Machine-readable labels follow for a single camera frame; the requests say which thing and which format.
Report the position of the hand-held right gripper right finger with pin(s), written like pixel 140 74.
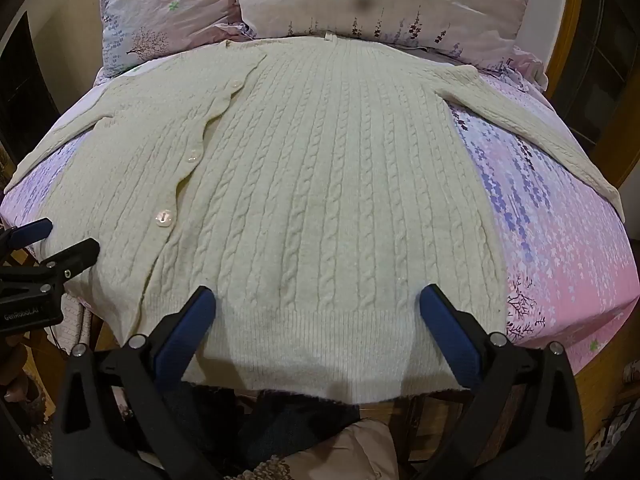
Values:
pixel 450 340

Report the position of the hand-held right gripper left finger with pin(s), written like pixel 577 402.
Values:
pixel 182 340

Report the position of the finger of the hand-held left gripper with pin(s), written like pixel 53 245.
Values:
pixel 30 232
pixel 70 258

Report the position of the pink floral bed sheet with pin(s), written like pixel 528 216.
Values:
pixel 550 240

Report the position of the pink floral cloth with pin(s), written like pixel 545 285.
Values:
pixel 360 450

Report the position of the wooden bed frame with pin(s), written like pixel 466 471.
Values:
pixel 570 35

